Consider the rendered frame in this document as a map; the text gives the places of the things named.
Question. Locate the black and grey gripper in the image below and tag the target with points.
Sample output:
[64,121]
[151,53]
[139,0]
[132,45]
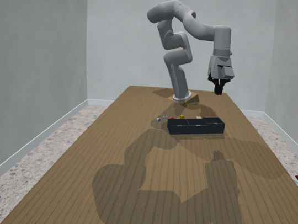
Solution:
[215,72]

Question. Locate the dark grey rack of three bins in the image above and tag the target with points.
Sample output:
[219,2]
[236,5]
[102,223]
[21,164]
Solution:
[184,126]

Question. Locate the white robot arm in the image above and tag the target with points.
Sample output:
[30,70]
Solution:
[163,13]

